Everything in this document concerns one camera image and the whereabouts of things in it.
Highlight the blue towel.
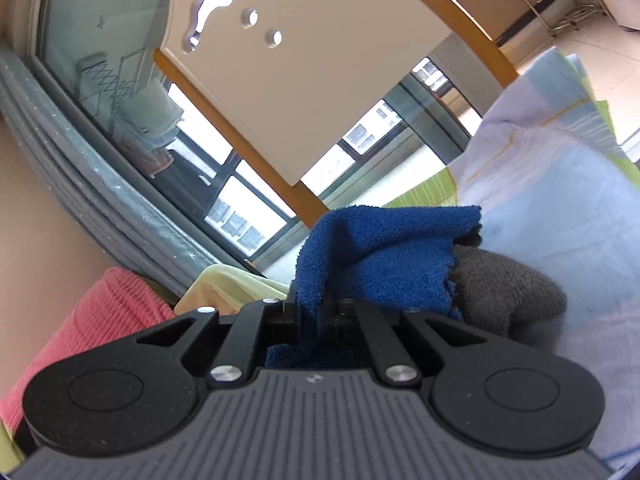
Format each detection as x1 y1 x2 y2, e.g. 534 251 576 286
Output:
265 204 483 368

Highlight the grey blue curtain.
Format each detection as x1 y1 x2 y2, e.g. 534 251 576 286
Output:
0 35 221 301

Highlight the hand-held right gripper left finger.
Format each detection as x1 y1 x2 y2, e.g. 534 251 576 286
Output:
135 297 301 388

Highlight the checked bed sheet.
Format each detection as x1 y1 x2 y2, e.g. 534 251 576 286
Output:
385 46 640 466

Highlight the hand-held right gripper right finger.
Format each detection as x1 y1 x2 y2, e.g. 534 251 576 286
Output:
325 297 491 388

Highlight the wooden chair with white back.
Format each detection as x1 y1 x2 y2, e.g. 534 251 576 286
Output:
152 0 521 228

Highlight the black window frame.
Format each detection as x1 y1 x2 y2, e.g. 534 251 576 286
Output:
165 57 473 266

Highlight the grey cloth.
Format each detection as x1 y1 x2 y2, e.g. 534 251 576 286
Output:
450 245 568 341

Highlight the pale yellow towel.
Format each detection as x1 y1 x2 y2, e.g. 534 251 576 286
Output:
175 264 291 317

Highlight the pink fluffy towel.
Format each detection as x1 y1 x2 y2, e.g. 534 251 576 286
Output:
0 267 176 431

